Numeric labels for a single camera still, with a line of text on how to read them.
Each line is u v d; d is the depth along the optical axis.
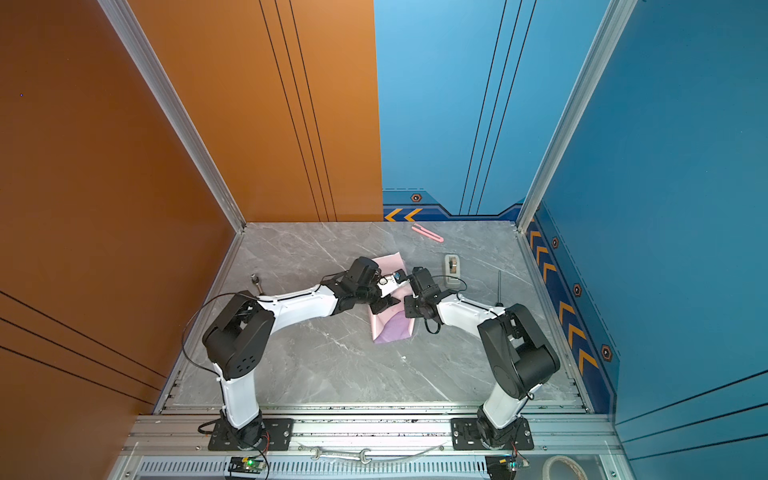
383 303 0.81
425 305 0.72
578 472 0.67
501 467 0.70
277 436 0.74
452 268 1.02
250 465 0.71
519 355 0.46
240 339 0.49
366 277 0.74
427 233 1.16
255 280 1.02
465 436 0.72
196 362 0.86
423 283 0.74
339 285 0.72
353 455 0.71
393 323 0.91
